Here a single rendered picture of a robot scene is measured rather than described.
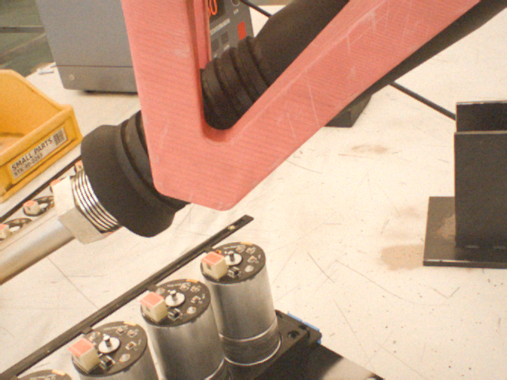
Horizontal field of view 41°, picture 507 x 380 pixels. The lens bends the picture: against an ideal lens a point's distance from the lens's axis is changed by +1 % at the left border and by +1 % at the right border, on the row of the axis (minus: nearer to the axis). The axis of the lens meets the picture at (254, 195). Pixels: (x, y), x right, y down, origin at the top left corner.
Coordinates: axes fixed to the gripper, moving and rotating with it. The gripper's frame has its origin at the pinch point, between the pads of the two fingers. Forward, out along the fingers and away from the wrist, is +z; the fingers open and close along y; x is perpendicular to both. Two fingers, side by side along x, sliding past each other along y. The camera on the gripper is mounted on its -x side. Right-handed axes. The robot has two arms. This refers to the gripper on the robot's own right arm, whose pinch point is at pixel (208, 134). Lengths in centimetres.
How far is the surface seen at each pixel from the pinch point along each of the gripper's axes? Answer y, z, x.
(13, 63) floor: -325, 147, -81
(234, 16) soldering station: -48.3, 10.7, 2.7
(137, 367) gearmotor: -4.0, 10.5, 0.6
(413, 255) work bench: -15.9, 10.5, 13.0
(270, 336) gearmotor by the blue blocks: -7.9, 11.2, 5.4
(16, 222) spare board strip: -24.5, 21.5, -7.8
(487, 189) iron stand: -15.3, 5.7, 14.3
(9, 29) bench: -331, 131, -87
